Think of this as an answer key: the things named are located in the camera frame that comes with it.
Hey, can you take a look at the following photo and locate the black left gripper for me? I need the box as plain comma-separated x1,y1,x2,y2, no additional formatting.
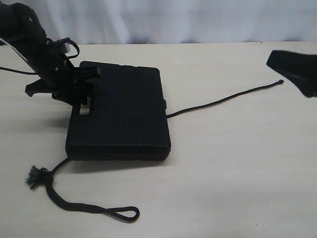
25,47,101,106

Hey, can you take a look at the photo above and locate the black plastic carry case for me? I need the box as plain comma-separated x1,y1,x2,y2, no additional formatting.
65,61,171,161

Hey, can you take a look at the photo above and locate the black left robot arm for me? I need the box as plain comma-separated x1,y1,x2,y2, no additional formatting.
0,3,100,106

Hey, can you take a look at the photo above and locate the white backdrop curtain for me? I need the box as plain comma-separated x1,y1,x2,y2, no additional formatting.
24,0,317,44

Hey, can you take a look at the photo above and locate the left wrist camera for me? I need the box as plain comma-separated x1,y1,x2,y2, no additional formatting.
53,38,80,59

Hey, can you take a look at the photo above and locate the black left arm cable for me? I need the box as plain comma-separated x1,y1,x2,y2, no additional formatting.
0,64,38,75

